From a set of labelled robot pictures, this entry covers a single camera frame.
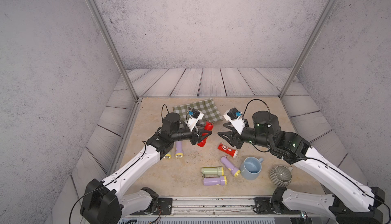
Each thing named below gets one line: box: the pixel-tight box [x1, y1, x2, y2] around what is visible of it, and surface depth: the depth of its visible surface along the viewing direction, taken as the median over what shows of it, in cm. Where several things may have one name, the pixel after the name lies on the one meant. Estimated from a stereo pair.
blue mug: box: [240, 156, 264, 181], surface depth 83 cm
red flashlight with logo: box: [217, 143, 239, 158], surface depth 91 cm
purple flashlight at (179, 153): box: [175, 141, 184, 159], surface depth 90 cm
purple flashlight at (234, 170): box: [220, 155, 241, 178], surface depth 86 cm
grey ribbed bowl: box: [269, 164, 294, 187], surface depth 79 cm
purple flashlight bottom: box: [203, 175, 228, 186], surface depth 80 cm
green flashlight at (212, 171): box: [201, 166, 225, 177], surface depth 83 cm
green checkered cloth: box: [172, 98, 225, 125], surface depth 116 cm
